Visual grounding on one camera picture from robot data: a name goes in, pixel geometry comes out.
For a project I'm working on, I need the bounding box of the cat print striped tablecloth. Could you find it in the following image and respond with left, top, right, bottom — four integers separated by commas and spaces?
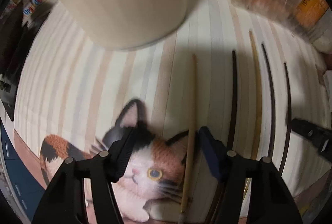
13, 0, 332, 224

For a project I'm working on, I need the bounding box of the olive bamboo chopstick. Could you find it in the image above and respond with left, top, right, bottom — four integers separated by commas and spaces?
242, 29, 263, 202

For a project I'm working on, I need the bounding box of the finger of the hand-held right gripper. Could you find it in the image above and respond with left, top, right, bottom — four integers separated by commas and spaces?
290, 118, 332, 160

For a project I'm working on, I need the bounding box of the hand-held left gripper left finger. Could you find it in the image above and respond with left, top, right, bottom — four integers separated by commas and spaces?
31, 127, 135, 224

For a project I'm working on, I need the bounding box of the bamboo chopstick with printed tip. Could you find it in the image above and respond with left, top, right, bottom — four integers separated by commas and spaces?
178, 54, 198, 224

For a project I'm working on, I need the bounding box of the cream ribbed chopstick holder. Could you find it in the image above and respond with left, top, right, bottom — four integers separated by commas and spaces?
39, 0, 189, 51

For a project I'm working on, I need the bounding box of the white sack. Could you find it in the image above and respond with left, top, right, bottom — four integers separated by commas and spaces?
311, 24, 332, 55

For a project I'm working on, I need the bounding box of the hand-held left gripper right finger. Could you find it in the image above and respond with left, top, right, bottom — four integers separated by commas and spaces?
198, 126, 304, 224

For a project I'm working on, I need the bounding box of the black chopstick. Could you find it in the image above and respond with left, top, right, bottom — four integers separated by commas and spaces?
281, 62, 292, 176
260, 43, 276, 159
204, 50, 238, 224

